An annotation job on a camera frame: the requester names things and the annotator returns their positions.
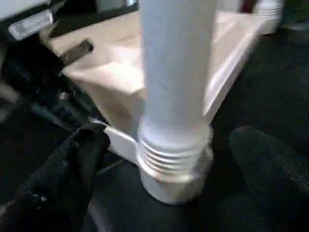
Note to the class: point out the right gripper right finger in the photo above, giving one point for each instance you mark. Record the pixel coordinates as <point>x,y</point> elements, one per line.
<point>272,183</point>

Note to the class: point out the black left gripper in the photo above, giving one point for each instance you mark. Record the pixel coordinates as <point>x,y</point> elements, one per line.
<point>31,72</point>

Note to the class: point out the black work mat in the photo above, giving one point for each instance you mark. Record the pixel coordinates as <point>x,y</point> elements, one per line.
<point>277,84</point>

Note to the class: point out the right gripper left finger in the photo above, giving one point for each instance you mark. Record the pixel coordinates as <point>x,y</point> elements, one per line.
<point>60,174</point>

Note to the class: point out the white plastic table top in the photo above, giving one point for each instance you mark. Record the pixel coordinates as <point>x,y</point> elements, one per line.
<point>116,72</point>

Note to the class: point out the white plastic table leg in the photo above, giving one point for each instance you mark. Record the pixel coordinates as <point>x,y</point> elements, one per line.
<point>176,72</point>
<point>269,7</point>

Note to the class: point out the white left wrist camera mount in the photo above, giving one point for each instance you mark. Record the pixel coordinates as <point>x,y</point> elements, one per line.
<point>24,24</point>

